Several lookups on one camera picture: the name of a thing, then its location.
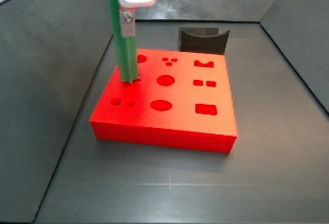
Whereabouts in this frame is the green star-shaped bar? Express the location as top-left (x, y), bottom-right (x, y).
top-left (110, 0), bottom-right (139, 84)

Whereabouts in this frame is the red shape-sorting board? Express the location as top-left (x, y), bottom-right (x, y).
top-left (90, 49), bottom-right (238, 154)

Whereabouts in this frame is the black curved holder stand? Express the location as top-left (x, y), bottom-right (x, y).
top-left (179, 27), bottom-right (230, 55)

